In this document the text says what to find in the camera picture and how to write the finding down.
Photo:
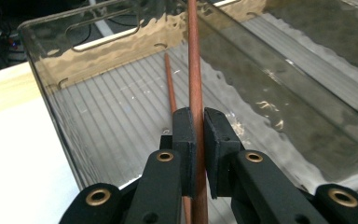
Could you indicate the brown wooden chopstick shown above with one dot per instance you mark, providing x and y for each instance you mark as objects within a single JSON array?
[
  {"x": 170, "y": 84},
  {"x": 195, "y": 68}
]

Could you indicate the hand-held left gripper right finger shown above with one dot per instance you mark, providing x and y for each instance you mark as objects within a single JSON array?
[{"x": 220, "y": 149}]

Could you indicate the white table mat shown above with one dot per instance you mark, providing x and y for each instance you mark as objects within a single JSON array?
[{"x": 15, "y": 168}]

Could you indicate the white desk frame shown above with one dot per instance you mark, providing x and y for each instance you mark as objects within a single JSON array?
[{"x": 101, "y": 26}]

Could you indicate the transparent grey plastic bin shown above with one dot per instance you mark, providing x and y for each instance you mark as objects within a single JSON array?
[
  {"x": 112, "y": 109},
  {"x": 323, "y": 46}
]

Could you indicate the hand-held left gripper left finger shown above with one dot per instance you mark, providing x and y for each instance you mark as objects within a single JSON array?
[{"x": 185, "y": 146}]

